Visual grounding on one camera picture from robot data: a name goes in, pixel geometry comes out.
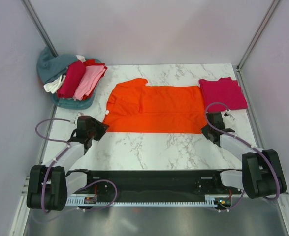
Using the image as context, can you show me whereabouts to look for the white slotted cable duct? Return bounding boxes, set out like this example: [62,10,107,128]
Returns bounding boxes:
[65,195,217,207]

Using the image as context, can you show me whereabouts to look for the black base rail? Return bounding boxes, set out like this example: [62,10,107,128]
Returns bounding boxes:
[77,169,241,202]

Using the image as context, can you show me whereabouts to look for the magenta t shirt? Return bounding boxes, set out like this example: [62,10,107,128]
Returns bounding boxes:
[199,77,248,113]

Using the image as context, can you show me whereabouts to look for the right aluminium frame post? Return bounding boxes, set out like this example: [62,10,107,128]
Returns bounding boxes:
[233,0,282,73]

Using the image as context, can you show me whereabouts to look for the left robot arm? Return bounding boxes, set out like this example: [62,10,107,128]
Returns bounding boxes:
[26,115,109,214]

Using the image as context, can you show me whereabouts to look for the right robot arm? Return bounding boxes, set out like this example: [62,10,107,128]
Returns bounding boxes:
[201,113,287,200]

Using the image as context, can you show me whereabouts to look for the pink t shirt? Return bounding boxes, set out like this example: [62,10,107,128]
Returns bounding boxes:
[73,65,107,101]

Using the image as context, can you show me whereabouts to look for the teal laundry basket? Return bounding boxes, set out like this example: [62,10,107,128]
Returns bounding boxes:
[50,58,102,110]

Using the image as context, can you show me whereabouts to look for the orange t shirt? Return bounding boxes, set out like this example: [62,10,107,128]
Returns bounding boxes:
[103,78,207,134]

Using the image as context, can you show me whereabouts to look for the left aluminium frame post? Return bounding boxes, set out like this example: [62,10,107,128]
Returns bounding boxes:
[21,0,58,56]

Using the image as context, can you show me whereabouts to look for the aluminium frame post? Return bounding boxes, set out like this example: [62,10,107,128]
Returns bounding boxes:
[21,0,58,56]
[233,0,282,73]

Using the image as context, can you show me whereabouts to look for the grey-teal t shirt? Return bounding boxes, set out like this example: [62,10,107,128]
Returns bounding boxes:
[36,47,78,84]

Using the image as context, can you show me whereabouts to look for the crimson t shirt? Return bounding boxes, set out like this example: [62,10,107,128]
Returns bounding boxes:
[57,60,86,99]

